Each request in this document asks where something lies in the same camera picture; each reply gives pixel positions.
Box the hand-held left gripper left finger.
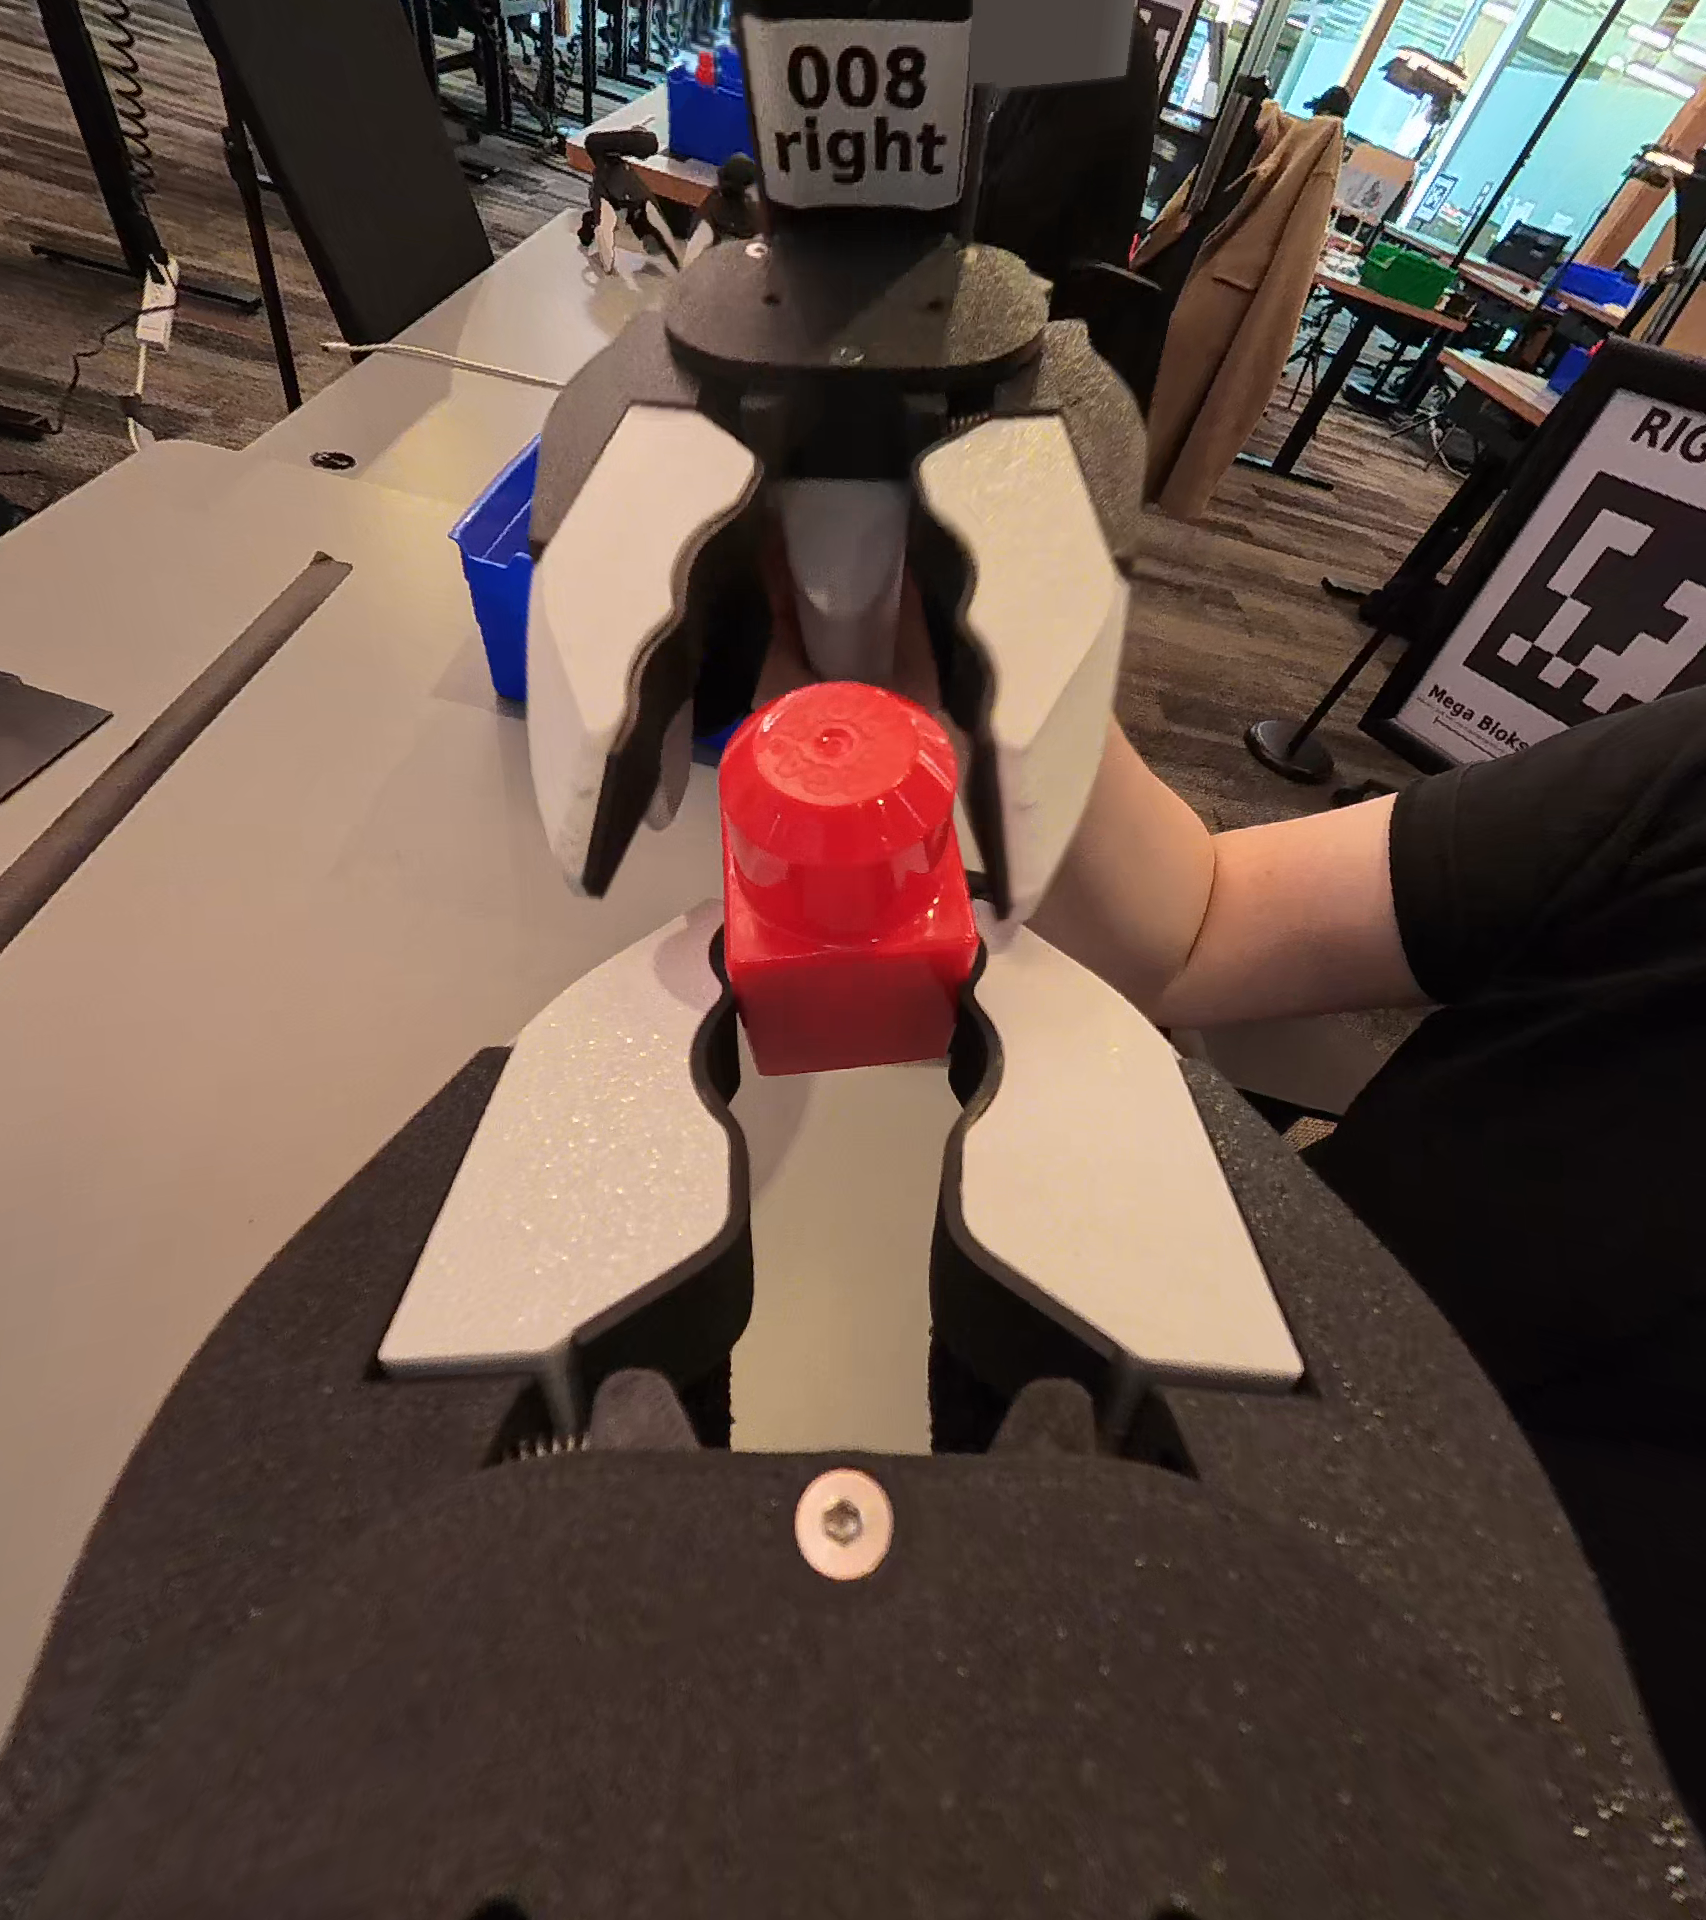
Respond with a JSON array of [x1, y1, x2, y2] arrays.
[[376, 914, 754, 1384]]

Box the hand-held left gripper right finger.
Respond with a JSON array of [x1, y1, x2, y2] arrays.
[[940, 927, 1308, 1386]]

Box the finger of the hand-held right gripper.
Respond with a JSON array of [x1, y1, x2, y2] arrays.
[[524, 403, 773, 902], [916, 410, 1134, 923]]

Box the blue plastic bin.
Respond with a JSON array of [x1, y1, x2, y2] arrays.
[[449, 432, 744, 759]]

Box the red toy block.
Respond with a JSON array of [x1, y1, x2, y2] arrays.
[[720, 683, 981, 1077]]

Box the person's right forearm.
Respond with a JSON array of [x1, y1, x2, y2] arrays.
[[1161, 792, 1432, 1033]]

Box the person's right hand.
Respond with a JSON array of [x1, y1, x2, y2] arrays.
[[760, 524, 1217, 1027]]

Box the blue storage box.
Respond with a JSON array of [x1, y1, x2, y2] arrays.
[[666, 54, 760, 163]]

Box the black office chair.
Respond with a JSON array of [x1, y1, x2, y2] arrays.
[[972, 75, 1171, 391]]

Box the black and white device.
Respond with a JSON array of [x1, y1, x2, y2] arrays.
[[570, 128, 766, 279]]

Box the tan coat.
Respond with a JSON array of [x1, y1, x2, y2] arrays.
[[1146, 98, 1346, 519]]

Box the thin black pole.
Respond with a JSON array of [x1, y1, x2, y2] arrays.
[[221, 122, 305, 410]]

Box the black flat panel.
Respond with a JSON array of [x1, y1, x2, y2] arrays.
[[187, 0, 495, 351]]

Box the white power strip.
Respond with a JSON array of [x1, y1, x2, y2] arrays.
[[125, 253, 183, 450]]

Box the framed marker floor sign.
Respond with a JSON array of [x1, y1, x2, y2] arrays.
[[1248, 337, 1706, 787]]

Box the wooden standing desk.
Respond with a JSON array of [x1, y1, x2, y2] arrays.
[[31, 0, 271, 318]]

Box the white cable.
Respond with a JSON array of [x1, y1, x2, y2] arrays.
[[323, 337, 570, 396]]

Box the black coiled cable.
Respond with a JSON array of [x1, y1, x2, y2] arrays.
[[100, 0, 163, 197]]

